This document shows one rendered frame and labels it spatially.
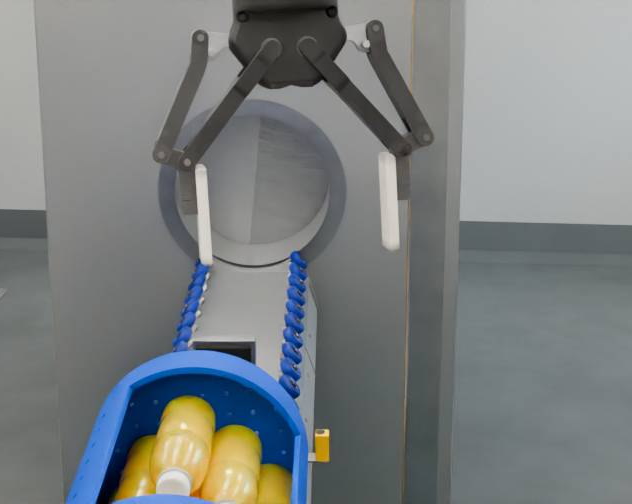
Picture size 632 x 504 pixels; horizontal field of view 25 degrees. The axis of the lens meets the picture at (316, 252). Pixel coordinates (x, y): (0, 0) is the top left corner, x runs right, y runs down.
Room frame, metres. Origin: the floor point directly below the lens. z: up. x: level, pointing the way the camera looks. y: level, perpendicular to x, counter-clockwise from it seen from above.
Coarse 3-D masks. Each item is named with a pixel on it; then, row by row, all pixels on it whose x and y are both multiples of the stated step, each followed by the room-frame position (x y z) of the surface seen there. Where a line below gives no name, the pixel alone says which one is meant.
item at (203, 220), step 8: (200, 168) 1.00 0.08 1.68; (200, 176) 0.99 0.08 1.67; (200, 184) 0.99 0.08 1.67; (200, 192) 0.99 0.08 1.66; (200, 200) 0.99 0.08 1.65; (200, 208) 0.99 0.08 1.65; (208, 208) 0.99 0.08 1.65; (200, 216) 0.99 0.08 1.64; (208, 216) 0.99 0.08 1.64; (200, 224) 0.99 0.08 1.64; (208, 224) 0.99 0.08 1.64; (200, 232) 0.99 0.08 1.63; (208, 232) 0.99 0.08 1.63; (200, 240) 0.99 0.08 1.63; (208, 240) 0.99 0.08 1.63; (200, 248) 0.99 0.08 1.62; (208, 248) 0.99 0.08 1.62; (200, 256) 1.00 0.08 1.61; (208, 256) 0.98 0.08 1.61; (208, 264) 0.98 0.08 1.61
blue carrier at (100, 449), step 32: (192, 352) 1.74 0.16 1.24; (128, 384) 1.70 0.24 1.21; (160, 384) 1.75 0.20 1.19; (192, 384) 1.75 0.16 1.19; (224, 384) 1.75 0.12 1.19; (256, 384) 1.69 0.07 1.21; (128, 416) 1.75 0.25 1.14; (160, 416) 1.75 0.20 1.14; (224, 416) 1.75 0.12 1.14; (256, 416) 1.74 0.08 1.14; (288, 416) 1.69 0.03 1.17; (96, 448) 1.55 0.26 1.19; (128, 448) 1.75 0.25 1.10; (288, 448) 1.74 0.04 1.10; (96, 480) 1.44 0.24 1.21
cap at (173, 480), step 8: (168, 472) 1.52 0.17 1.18; (176, 472) 1.52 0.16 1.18; (160, 480) 1.51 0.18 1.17; (168, 480) 1.50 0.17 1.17; (176, 480) 1.50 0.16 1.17; (184, 480) 1.51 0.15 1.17; (160, 488) 1.50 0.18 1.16; (168, 488) 1.50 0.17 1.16; (176, 488) 1.50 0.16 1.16; (184, 488) 1.50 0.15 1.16
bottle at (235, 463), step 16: (224, 432) 1.68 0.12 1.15; (240, 432) 1.68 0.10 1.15; (224, 448) 1.63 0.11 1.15; (240, 448) 1.63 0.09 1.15; (256, 448) 1.66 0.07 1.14; (224, 464) 1.59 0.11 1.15; (240, 464) 1.59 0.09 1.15; (256, 464) 1.62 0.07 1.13; (208, 480) 1.56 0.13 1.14; (224, 480) 1.55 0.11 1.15; (240, 480) 1.56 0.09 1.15; (256, 480) 1.59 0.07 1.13; (208, 496) 1.54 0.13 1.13; (224, 496) 1.53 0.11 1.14; (240, 496) 1.54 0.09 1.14; (256, 496) 1.56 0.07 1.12
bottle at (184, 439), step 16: (176, 400) 1.69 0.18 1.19; (192, 400) 1.69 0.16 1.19; (176, 416) 1.64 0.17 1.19; (192, 416) 1.64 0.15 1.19; (208, 416) 1.67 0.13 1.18; (160, 432) 1.61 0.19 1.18; (176, 432) 1.59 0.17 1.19; (192, 432) 1.60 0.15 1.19; (208, 432) 1.63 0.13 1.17; (160, 448) 1.56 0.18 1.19; (176, 448) 1.55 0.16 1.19; (192, 448) 1.56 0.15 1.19; (208, 448) 1.60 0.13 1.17; (160, 464) 1.54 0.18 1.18; (176, 464) 1.53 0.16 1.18; (192, 464) 1.54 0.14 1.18; (208, 464) 1.58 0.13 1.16; (192, 480) 1.53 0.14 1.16
